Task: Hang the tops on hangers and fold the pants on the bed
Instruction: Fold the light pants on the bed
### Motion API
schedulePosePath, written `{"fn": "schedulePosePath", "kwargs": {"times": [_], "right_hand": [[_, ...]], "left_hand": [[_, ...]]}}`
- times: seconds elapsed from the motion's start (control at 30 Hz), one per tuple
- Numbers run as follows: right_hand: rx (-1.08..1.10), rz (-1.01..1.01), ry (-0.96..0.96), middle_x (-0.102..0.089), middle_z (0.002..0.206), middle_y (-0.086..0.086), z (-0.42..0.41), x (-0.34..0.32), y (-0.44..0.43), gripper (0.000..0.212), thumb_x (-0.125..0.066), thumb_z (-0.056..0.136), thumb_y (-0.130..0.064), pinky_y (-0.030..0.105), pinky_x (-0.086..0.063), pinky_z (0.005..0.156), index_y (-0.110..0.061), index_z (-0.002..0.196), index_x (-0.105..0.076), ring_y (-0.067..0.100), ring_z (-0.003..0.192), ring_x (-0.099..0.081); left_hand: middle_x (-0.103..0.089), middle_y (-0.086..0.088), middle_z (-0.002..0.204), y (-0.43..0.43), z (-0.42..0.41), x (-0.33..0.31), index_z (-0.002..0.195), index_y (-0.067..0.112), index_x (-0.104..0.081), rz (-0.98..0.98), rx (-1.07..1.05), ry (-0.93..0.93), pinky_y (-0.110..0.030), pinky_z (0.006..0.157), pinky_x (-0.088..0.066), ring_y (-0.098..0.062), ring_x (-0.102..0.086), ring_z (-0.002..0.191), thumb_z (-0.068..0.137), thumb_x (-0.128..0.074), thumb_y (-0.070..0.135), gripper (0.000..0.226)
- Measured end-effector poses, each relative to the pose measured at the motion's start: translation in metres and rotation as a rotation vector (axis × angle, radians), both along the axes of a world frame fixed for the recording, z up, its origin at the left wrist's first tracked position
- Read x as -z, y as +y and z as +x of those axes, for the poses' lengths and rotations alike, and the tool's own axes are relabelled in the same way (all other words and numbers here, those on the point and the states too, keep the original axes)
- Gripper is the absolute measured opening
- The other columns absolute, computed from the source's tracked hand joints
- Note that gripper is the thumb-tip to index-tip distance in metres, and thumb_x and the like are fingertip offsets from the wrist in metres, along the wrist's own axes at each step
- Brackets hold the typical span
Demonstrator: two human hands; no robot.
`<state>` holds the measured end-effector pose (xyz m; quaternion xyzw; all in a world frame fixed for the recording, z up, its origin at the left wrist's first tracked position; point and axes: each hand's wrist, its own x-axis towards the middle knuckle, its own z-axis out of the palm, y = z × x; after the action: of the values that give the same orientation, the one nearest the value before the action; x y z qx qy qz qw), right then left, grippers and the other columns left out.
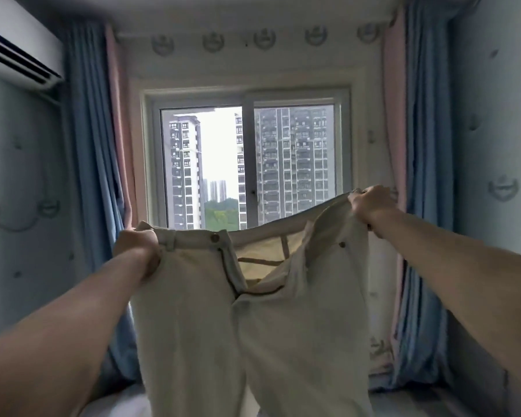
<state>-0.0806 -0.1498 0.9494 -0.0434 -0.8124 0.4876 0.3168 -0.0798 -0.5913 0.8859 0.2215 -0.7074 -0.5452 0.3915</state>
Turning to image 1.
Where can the person's left hand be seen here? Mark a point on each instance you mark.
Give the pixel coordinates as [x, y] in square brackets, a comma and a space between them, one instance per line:
[139, 247]

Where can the person's right hand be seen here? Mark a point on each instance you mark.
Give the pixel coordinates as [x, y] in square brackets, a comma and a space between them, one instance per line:
[375, 208]

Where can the beige jeans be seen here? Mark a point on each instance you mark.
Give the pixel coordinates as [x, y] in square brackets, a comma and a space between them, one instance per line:
[313, 343]

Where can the person's left forearm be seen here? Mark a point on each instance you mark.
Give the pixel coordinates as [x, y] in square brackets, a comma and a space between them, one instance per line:
[61, 343]

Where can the person's right forearm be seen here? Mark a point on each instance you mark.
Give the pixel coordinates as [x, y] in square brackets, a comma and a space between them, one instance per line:
[469, 282]

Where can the bed with plaid sheet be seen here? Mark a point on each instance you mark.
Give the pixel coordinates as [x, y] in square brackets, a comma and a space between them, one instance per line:
[412, 404]

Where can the blue curtain with pink lining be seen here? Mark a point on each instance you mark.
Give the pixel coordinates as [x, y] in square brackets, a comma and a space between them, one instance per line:
[91, 169]
[421, 126]

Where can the high-rise buildings outside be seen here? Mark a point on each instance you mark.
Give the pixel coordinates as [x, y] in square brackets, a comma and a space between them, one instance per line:
[286, 160]

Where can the white framed window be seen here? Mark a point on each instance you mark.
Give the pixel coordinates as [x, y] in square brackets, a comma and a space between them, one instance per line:
[252, 95]

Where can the white wall air conditioner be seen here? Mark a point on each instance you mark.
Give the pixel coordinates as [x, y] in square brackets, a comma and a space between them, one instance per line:
[17, 43]

